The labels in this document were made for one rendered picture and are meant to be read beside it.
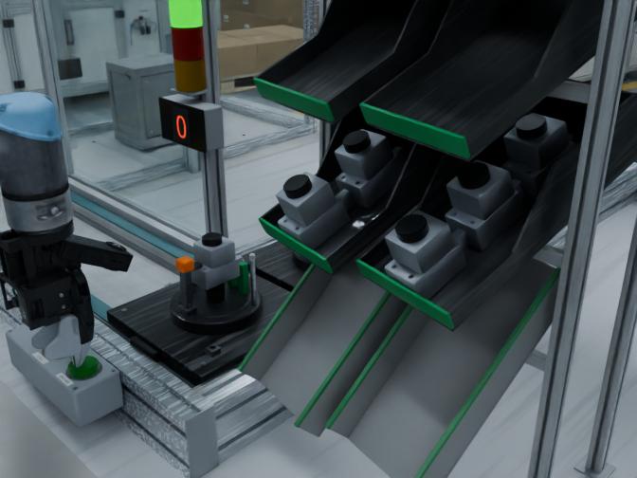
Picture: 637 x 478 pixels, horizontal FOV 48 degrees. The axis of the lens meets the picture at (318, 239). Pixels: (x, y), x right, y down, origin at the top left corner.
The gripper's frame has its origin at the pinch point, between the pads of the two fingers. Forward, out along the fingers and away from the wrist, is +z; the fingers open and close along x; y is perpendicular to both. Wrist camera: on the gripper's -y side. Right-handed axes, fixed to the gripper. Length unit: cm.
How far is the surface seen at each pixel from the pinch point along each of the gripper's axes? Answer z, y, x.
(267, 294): 1.4, -30.4, 3.5
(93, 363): 1.3, -1.0, 1.2
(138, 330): 1.5, -10.0, -1.9
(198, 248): -9.5, -19.6, 0.9
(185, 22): -38, -32, -16
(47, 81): -20, -35, -74
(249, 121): 12, -118, -105
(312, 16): -24, -123, -80
